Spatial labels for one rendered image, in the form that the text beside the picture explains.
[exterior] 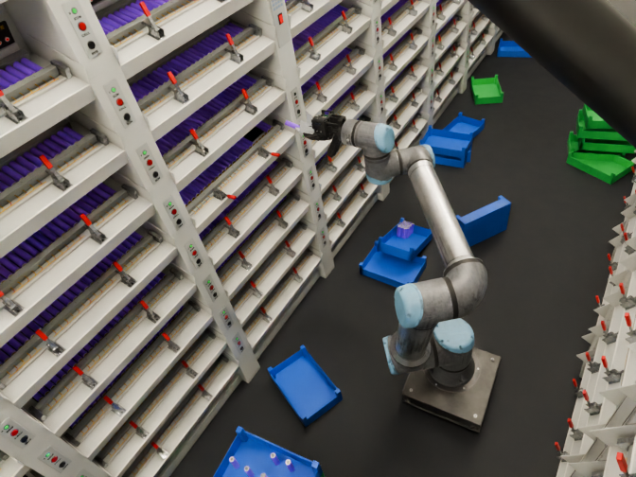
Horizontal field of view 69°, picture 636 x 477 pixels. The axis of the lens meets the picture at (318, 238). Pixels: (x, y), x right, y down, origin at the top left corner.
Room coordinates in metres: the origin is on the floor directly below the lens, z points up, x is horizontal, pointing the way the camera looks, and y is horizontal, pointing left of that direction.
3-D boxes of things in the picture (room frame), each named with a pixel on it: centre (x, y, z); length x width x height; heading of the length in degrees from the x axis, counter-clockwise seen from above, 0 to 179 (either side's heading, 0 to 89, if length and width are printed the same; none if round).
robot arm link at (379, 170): (1.31, -0.27, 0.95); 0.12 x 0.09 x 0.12; 89
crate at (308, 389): (1.05, 0.20, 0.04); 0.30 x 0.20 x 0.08; 26
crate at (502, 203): (1.73, -0.89, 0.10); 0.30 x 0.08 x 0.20; 107
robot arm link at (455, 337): (0.93, -0.42, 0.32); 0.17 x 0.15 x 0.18; 89
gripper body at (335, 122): (1.43, -0.13, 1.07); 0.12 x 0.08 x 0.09; 49
